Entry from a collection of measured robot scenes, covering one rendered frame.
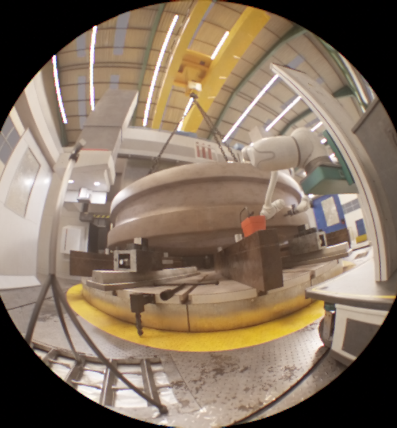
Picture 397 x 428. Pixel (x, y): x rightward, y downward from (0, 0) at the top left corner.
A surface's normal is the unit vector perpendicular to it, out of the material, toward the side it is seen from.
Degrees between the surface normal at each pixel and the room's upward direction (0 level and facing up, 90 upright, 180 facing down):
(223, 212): 90
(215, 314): 90
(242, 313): 90
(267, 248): 90
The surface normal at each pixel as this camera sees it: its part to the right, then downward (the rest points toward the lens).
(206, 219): -0.10, -0.31
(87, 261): 0.72, -0.27
